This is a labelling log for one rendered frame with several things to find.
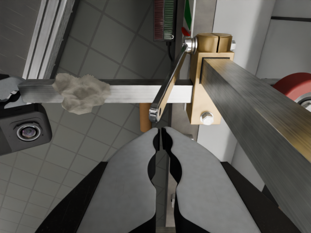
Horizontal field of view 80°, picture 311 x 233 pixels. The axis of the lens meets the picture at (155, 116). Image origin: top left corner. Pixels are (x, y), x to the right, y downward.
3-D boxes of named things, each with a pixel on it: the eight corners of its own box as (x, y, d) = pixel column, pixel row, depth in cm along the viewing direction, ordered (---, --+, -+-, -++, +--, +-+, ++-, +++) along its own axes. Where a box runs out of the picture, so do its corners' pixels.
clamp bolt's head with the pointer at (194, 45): (173, 34, 39) (182, 57, 27) (174, 21, 37) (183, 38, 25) (183, 34, 39) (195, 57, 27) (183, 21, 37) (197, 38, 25)
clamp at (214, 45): (185, 110, 35) (189, 125, 31) (193, 32, 29) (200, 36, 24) (215, 110, 35) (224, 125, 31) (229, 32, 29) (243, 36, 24)
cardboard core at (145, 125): (139, 132, 127) (138, 91, 112) (140, 125, 134) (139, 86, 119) (151, 132, 127) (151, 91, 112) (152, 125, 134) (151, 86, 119)
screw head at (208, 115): (199, 122, 31) (201, 126, 30) (201, 111, 30) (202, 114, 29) (212, 122, 31) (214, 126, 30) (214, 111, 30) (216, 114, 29)
